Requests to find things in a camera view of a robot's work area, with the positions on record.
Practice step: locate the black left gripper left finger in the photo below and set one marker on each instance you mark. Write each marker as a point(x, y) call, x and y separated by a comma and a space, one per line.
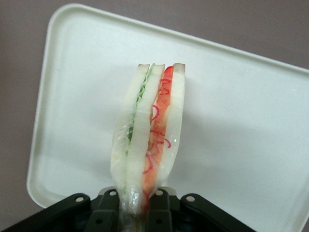
point(72, 212)

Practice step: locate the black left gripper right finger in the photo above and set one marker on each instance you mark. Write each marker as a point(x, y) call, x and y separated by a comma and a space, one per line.
point(193, 212)

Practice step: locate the plastic-wrapped triangle sandwich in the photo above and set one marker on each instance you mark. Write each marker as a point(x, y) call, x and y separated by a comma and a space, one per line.
point(144, 135)

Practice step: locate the white plastic tray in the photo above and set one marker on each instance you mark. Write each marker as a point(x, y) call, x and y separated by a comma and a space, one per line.
point(229, 120)

